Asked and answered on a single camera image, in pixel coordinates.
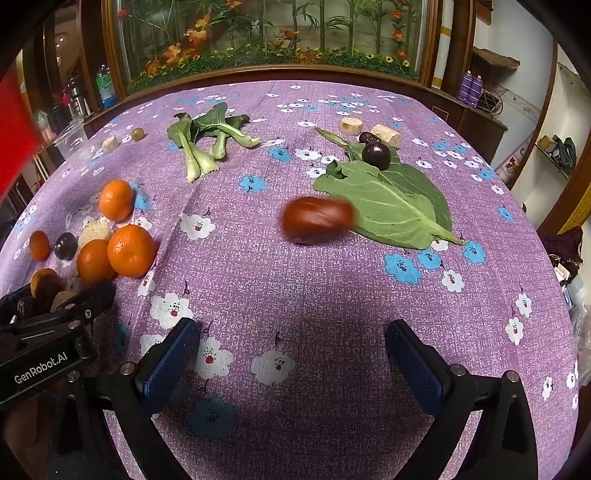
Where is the small orange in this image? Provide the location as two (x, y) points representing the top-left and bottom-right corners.
(29, 231), (51, 260)

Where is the glass flower display case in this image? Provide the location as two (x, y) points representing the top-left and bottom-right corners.
(104, 0), (439, 95)

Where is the dark purple plum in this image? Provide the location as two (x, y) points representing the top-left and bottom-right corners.
(53, 232), (78, 260)
(361, 142), (392, 171)

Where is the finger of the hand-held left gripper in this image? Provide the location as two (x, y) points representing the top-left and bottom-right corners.
(46, 281), (116, 333)
(0, 286), (37, 326)

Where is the black silver thermos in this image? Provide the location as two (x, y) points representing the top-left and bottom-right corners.
(65, 76), (90, 118)

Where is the purple floral tablecloth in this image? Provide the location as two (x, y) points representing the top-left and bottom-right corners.
(0, 79), (580, 480)

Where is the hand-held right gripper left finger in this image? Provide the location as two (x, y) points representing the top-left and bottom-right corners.
(46, 318), (202, 480)

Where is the dark red cloth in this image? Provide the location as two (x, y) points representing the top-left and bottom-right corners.
(538, 226), (585, 284)

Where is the red box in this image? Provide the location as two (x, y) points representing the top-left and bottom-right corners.
(0, 69), (42, 199)

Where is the large green leaf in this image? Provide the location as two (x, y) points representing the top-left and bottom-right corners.
(313, 159), (466, 251)

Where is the red jujube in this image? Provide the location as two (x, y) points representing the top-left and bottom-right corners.
(281, 196), (356, 245)

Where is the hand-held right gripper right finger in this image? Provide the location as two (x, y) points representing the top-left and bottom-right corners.
(385, 319), (539, 480)

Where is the clear plastic cup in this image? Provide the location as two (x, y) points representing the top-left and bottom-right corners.
(53, 117), (88, 160)

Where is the small green leaf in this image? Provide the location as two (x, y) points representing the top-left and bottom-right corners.
(315, 127), (370, 162)

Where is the large water bottle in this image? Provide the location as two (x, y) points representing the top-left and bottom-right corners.
(95, 65), (116, 109)

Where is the green bok choy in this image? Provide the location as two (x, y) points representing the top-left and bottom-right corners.
(194, 102), (262, 161)
(167, 113), (220, 183)

